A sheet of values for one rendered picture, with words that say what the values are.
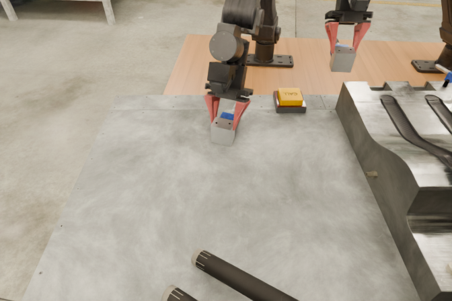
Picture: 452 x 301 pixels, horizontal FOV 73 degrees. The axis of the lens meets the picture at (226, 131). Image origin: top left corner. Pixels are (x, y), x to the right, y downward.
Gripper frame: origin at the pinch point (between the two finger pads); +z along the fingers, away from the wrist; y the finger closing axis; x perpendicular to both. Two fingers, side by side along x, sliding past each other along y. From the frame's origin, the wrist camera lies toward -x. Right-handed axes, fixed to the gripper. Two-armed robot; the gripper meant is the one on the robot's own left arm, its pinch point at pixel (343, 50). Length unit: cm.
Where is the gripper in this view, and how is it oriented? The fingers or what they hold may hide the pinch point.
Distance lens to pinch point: 85.9
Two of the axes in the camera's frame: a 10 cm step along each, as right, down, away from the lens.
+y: 9.9, 0.7, -0.9
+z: -0.4, 9.7, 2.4
